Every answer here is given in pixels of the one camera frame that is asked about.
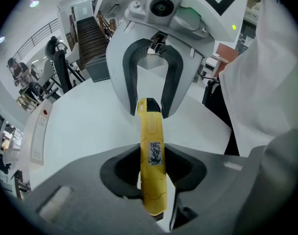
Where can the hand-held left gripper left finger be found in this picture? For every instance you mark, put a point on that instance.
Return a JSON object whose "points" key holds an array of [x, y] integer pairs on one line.
{"points": [[78, 204]]}

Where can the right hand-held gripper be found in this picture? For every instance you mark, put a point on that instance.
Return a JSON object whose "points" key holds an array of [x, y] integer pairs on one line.
{"points": [[188, 11]]}

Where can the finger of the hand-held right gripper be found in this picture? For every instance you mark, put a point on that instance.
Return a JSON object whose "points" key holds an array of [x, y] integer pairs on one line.
{"points": [[119, 65]]}

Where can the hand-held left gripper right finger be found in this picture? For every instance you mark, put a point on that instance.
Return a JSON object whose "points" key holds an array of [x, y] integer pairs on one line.
{"points": [[217, 195]]}

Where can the yellow utility knife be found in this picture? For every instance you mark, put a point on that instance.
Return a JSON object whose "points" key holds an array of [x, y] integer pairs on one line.
{"points": [[152, 160]]}

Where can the grey cabinet box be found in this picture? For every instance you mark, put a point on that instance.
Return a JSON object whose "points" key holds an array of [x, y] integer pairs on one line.
{"points": [[97, 68]]}

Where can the dark wooden staircase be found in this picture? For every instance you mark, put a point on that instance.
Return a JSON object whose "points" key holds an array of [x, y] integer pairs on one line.
{"points": [[91, 38]]}

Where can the red-brown board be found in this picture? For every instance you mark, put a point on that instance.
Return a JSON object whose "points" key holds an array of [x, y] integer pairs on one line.
{"points": [[226, 54]]}

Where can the white office chair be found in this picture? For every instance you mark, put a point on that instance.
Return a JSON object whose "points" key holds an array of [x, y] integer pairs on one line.
{"points": [[74, 55]]}

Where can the black office chair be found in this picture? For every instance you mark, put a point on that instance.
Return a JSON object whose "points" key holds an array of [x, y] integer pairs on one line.
{"points": [[62, 67]]}

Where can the white table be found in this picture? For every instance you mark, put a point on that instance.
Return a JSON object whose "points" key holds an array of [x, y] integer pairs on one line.
{"points": [[90, 121]]}

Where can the person's white shirt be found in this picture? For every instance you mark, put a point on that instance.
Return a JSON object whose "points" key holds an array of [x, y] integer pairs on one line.
{"points": [[266, 70]]}

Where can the red round button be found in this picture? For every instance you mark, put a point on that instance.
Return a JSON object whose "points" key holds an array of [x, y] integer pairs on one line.
{"points": [[45, 111]]}

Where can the metal balcony railing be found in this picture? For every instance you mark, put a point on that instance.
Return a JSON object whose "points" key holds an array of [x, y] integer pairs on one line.
{"points": [[36, 37]]}

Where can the round ceiling light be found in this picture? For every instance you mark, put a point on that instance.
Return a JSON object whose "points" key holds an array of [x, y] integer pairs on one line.
{"points": [[1, 39], [34, 3]]}

